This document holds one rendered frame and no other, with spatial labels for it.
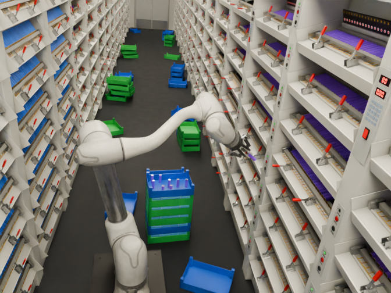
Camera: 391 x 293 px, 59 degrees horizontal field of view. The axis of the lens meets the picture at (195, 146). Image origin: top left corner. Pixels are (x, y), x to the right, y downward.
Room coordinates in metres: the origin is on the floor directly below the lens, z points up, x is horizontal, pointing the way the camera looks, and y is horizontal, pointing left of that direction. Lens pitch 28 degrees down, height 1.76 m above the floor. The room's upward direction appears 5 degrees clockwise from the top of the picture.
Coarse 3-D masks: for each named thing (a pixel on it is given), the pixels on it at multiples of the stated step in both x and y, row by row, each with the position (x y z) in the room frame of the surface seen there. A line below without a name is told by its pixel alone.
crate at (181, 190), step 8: (168, 176) 2.05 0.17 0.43; (176, 176) 2.06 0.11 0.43; (184, 176) 2.08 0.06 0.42; (160, 184) 1.98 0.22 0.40; (184, 184) 2.00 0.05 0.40; (192, 184) 1.90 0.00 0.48; (152, 192) 1.82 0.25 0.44; (160, 192) 1.83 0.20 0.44; (168, 192) 1.85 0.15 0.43; (176, 192) 1.86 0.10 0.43; (184, 192) 1.88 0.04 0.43; (192, 192) 1.89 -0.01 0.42
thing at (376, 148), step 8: (376, 144) 0.89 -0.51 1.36; (384, 144) 0.89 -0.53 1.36; (376, 152) 0.89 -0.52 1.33; (384, 152) 0.89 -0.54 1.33; (376, 160) 0.87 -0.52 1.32; (384, 160) 0.87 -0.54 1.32; (376, 168) 0.86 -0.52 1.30; (384, 168) 0.83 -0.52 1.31; (376, 176) 0.86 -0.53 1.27; (384, 176) 0.82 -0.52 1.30
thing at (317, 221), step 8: (280, 144) 1.58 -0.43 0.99; (288, 144) 1.59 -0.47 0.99; (272, 152) 1.58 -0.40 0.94; (280, 152) 1.58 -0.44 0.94; (280, 160) 1.51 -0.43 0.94; (280, 168) 1.45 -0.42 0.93; (288, 176) 1.37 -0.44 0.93; (288, 184) 1.35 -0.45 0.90; (296, 184) 1.30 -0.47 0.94; (312, 184) 1.28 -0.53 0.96; (296, 192) 1.24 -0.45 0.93; (304, 192) 1.24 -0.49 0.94; (304, 208) 1.15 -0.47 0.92; (312, 208) 1.13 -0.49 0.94; (312, 216) 1.09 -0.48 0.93; (320, 216) 1.08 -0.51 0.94; (312, 224) 1.08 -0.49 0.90; (320, 224) 1.04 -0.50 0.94; (320, 232) 1.00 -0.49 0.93
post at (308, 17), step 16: (304, 0) 1.59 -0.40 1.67; (320, 0) 1.59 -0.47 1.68; (336, 0) 1.60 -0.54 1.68; (304, 16) 1.58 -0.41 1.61; (320, 16) 1.59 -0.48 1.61; (336, 16) 1.60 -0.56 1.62; (288, 48) 1.66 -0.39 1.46; (304, 64) 1.59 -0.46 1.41; (288, 96) 1.58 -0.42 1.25; (272, 144) 1.60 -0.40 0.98; (272, 160) 1.58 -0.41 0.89; (256, 224) 1.59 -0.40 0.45
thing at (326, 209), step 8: (288, 152) 1.53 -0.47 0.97; (288, 160) 1.48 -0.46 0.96; (296, 168) 1.39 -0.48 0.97; (296, 176) 1.35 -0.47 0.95; (304, 176) 1.32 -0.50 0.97; (304, 184) 1.28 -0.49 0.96; (312, 192) 1.21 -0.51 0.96; (320, 200) 1.14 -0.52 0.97; (328, 208) 1.09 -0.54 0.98; (328, 216) 1.06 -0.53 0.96
